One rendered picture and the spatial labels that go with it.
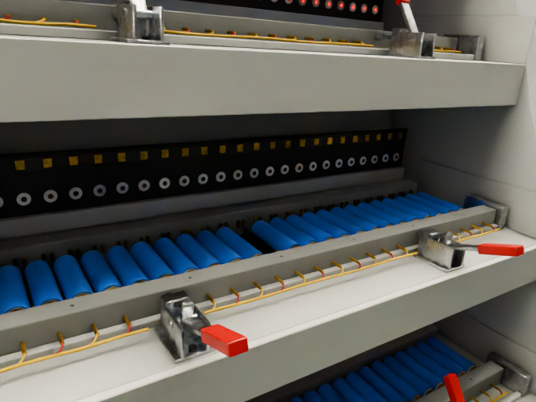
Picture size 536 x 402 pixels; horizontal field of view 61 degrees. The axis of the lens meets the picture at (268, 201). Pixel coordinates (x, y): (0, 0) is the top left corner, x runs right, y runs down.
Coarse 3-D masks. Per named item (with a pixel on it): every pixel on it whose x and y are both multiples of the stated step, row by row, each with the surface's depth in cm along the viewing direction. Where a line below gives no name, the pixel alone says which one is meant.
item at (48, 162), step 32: (0, 160) 36; (32, 160) 38; (64, 160) 39; (96, 160) 40; (128, 160) 42; (160, 160) 44; (192, 160) 46; (224, 160) 48; (256, 160) 50; (288, 160) 52; (320, 160) 55; (0, 192) 37; (32, 192) 38; (64, 192) 40; (128, 192) 43; (160, 192) 45; (192, 192) 47
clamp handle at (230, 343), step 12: (180, 312) 29; (192, 312) 29; (180, 324) 29; (192, 324) 28; (204, 324) 28; (216, 324) 27; (204, 336) 26; (216, 336) 25; (228, 336) 24; (240, 336) 24; (216, 348) 25; (228, 348) 23; (240, 348) 24
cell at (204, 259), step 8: (176, 240) 42; (184, 240) 41; (192, 240) 41; (184, 248) 40; (192, 248) 40; (200, 248) 39; (192, 256) 39; (200, 256) 38; (208, 256) 38; (200, 264) 38; (208, 264) 37
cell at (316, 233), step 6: (288, 216) 48; (294, 216) 48; (288, 222) 48; (294, 222) 47; (300, 222) 47; (306, 222) 47; (300, 228) 46; (306, 228) 46; (312, 228) 45; (318, 228) 46; (312, 234) 45; (318, 234) 44; (324, 234) 44; (318, 240) 44; (324, 240) 44
